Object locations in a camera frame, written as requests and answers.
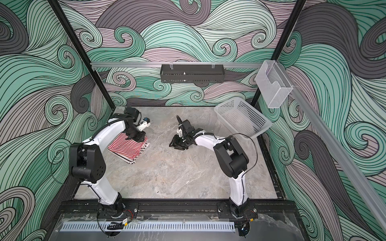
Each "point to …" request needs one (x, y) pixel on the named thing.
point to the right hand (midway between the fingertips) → (169, 147)
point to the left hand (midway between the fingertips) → (140, 137)
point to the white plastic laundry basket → (239, 118)
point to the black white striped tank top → (145, 146)
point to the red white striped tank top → (129, 149)
